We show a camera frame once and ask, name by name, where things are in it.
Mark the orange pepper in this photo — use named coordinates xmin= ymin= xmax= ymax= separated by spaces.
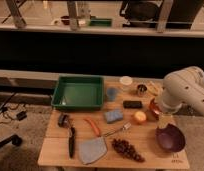
xmin=84 ymin=118 xmax=101 ymax=137

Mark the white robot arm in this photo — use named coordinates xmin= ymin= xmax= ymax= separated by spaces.
xmin=157 ymin=66 xmax=204 ymax=116

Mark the red bowl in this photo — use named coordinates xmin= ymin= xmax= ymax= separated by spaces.
xmin=149 ymin=99 xmax=161 ymax=119

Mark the purple bowl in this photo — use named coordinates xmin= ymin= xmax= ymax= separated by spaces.
xmin=156 ymin=124 xmax=186 ymax=152

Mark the small blue cup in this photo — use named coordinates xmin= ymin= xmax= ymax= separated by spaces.
xmin=106 ymin=87 xmax=118 ymax=101

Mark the white round lid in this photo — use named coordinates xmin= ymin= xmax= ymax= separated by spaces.
xmin=119 ymin=76 xmax=133 ymax=86

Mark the green plastic tray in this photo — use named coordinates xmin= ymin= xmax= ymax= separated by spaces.
xmin=51 ymin=76 xmax=104 ymax=110

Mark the blue sponge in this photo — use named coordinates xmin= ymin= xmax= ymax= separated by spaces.
xmin=104 ymin=109 xmax=123 ymax=124

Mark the black rectangular block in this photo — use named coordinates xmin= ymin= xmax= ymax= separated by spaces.
xmin=123 ymin=101 xmax=143 ymax=109

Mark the small metal cup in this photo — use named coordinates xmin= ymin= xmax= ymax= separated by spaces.
xmin=137 ymin=84 xmax=147 ymax=97

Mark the orange round fruit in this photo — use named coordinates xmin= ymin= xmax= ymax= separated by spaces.
xmin=133 ymin=111 xmax=147 ymax=124

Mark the dark small toy object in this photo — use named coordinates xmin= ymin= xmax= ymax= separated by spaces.
xmin=58 ymin=114 xmax=71 ymax=128

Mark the yellow corn cob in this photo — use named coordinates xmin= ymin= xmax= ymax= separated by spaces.
xmin=148 ymin=81 xmax=162 ymax=96

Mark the bunch of dark grapes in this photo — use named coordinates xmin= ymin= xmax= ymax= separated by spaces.
xmin=111 ymin=139 xmax=145 ymax=162

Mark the grey blue cloth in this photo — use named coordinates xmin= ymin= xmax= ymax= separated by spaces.
xmin=78 ymin=137 xmax=107 ymax=165

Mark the black power adapter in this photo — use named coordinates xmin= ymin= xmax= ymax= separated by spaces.
xmin=16 ymin=111 xmax=27 ymax=121

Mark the black chair base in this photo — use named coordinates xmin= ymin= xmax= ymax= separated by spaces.
xmin=0 ymin=134 xmax=23 ymax=148

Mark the black handled knife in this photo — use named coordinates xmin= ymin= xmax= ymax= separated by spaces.
xmin=68 ymin=127 xmax=76 ymax=158

